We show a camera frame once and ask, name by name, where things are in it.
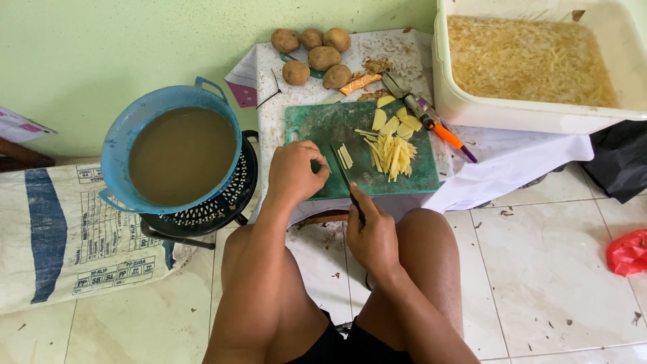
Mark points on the person's left hand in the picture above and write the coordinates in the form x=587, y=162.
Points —
x=290, y=174

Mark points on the person's right hand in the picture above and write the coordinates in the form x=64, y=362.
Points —
x=376, y=242

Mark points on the low wooden table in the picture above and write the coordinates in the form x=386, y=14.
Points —
x=323, y=218

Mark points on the person's right leg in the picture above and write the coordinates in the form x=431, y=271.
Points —
x=432, y=253

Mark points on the person's leg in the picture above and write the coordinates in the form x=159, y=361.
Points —
x=303, y=313
x=432, y=253

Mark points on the small bunch of potato sticks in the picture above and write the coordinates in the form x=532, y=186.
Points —
x=345, y=156

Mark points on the green plastic cutting board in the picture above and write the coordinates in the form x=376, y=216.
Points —
x=323, y=124

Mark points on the black perforated plastic stool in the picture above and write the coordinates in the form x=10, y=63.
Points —
x=227, y=202

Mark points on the pile of cut potato sticks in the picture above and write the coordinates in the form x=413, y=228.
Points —
x=392, y=154

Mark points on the person's left leg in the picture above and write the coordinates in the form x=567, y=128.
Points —
x=303, y=313

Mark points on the brown murky water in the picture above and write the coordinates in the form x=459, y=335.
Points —
x=182, y=154

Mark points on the group of potato slices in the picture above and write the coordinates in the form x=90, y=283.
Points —
x=390, y=125

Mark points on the heap of potato peels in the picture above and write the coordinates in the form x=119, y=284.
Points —
x=371, y=95
x=376, y=65

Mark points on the person's black shorts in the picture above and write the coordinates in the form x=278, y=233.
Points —
x=328, y=351

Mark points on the pile of brown whole potatoes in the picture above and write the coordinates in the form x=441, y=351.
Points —
x=323, y=58

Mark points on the white table sheet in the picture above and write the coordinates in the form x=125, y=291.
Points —
x=505, y=156

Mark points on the white plastic tub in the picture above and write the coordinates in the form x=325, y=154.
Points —
x=455, y=108

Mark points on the blue plastic basin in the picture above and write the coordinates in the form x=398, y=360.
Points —
x=119, y=136

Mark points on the white woven sack blue stripe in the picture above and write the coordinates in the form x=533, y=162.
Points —
x=101, y=237

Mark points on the soaking shredded potato sticks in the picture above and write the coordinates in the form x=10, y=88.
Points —
x=525, y=60

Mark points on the red plastic bag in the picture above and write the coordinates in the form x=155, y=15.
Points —
x=629, y=253

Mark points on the black plastic bag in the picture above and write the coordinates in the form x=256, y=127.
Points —
x=619, y=162

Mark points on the brown wooden furniture piece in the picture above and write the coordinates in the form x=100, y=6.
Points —
x=23, y=159

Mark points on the white and pink packet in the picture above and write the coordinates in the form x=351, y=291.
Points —
x=20, y=126

